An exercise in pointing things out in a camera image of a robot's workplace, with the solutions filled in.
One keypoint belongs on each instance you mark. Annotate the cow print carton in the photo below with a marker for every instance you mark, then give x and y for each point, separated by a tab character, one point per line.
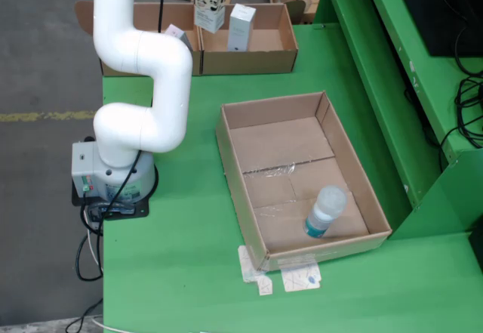
207	12

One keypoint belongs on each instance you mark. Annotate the tall white product box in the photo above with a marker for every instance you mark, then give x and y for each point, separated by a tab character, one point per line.
241	27

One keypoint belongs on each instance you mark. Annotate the shallow cardboard tray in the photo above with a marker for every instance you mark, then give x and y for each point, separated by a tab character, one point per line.
287	216

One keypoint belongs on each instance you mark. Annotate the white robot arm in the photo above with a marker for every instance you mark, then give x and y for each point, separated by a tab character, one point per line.
166	65

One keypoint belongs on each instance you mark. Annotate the small lilac product box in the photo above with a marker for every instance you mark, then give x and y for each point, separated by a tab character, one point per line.
177	32

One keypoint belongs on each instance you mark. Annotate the open brown cardboard box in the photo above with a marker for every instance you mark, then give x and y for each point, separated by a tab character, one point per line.
147	16
249	63

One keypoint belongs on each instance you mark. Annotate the grey robot control box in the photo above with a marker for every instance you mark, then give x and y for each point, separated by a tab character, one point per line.
85	167

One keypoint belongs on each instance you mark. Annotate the green metal shelf unit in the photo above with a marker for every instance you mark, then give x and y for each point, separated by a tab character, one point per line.
415	140

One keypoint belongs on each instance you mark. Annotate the clear bottle with teal label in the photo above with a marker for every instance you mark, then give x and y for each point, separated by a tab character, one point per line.
324	212

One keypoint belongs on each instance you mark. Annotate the white printed tape patch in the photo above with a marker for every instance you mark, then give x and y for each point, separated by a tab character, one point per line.
302	282
247	265

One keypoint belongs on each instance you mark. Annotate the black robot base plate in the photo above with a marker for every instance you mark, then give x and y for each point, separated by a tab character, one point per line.
139	212

